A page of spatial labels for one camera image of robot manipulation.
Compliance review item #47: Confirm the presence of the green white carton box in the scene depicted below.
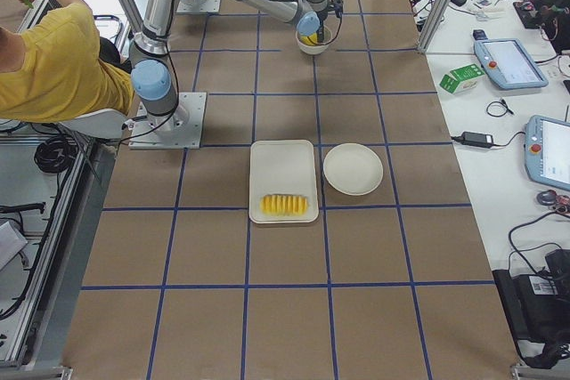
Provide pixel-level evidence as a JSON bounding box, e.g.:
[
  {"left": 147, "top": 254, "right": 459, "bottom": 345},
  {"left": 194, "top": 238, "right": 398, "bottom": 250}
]
[{"left": 439, "top": 64, "right": 485, "bottom": 94}]

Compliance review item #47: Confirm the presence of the lower blue teach pendant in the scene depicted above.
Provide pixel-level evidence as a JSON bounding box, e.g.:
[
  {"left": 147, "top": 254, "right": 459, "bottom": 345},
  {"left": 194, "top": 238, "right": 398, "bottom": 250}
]
[{"left": 525, "top": 115, "right": 569, "bottom": 190}]

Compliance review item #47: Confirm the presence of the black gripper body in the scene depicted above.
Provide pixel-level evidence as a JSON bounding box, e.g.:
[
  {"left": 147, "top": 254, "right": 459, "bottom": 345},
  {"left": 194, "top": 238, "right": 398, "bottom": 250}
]
[{"left": 316, "top": 21, "right": 326, "bottom": 44}]

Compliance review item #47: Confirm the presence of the small black cable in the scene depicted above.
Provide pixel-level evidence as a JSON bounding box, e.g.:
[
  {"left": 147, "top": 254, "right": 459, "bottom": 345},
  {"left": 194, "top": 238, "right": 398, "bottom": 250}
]
[{"left": 485, "top": 98, "right": 515, "bottom": 117}]

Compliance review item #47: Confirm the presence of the upper blue teach pendant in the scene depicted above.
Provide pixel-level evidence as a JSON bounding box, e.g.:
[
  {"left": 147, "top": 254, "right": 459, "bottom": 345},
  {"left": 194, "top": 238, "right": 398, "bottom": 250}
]
[{"left": 473, "top": 38, "right": 549, "bottom": 90}]

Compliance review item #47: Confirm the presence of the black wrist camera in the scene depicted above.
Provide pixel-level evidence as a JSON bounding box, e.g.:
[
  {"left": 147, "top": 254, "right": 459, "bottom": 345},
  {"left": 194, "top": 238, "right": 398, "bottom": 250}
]
[{"left": 330, "top": 0, "right": 344, "bottom": 20}]

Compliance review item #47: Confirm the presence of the person in yellow shirt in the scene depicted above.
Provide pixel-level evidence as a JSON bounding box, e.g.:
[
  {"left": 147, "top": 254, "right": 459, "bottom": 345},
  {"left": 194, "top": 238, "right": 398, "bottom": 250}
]
[{"left": 1, "top": 0, "right": 134, "bottom": 123}]

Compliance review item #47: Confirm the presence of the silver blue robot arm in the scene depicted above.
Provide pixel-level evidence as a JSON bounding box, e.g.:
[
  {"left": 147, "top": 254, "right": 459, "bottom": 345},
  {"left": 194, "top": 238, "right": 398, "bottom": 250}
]
[{"left": 130, "top": 0, "right": 331, "bottom": 131}]

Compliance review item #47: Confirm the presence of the white round plate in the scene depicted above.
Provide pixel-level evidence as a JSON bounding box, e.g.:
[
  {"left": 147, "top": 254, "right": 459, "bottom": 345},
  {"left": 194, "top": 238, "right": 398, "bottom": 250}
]
[{"left": 323, "top": 143, "right": 384, "bottom": 196}]

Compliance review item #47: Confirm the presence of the black power adapter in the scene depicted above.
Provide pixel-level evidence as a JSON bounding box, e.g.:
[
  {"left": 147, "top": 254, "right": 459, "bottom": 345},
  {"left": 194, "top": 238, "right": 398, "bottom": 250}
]
[{"left": 461, "top": 132, "right": 494, "bottom": 149}]

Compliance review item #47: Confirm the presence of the white chair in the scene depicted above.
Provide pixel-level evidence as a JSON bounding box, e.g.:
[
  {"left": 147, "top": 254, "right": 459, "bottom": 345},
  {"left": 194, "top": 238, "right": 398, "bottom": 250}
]
[{"left": 60, "top": 109, "right": 127, "bottom": 140}]

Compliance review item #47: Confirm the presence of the white rectangular tray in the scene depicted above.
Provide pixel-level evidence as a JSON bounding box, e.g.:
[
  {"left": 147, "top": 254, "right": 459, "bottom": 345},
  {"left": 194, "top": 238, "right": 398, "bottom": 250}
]
[{"left": 248, "top": 140, "right": 319, "bottom": 224}]

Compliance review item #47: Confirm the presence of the white bowl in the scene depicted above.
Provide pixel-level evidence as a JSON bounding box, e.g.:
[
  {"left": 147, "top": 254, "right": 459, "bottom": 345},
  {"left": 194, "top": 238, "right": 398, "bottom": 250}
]
[{"left": 296, "top": 26, "right": 332, "bottom": 55}]

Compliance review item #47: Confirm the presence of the yellow lemon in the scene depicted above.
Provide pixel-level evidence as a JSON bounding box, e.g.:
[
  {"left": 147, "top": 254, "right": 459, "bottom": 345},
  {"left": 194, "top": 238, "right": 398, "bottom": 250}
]
[{"left": 299, "top": 33, "right": 318, "bottom": 46}]

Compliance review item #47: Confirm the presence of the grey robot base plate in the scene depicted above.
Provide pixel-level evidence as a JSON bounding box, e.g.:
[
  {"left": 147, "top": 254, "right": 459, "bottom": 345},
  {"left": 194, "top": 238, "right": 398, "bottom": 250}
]
[{"left": 128, "top": 92, "right": 207, "bottom": 150}]

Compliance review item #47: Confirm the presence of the blue teach pendant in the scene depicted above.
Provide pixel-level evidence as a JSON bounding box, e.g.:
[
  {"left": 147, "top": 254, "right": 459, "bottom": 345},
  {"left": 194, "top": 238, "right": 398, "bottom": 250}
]
[
  {"left": 525, "top": 115, "right": 569, "bottom": 190},
  {"left": 473, "top": 38, "right": 549, "bottom": 90}
]

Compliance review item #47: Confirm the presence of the black coiled cable bundle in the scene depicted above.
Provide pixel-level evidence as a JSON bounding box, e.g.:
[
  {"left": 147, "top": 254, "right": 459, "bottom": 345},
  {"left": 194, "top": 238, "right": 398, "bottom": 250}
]
[{"left": 34, "top": 135, "right": 77, "bottom": 174}]

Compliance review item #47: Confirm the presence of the black case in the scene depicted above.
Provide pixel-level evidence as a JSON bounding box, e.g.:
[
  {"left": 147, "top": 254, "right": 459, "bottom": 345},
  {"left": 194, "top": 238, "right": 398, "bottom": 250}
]
[{"left": 493, "top": 249, "right": 569, "bottom": 369}]

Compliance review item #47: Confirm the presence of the sliced yellow fruit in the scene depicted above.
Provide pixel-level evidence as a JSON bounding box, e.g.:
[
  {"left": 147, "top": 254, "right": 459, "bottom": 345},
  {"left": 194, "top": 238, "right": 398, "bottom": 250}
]
[{"left": 259, "top": 194, "right": 308, "bottom": 216}]

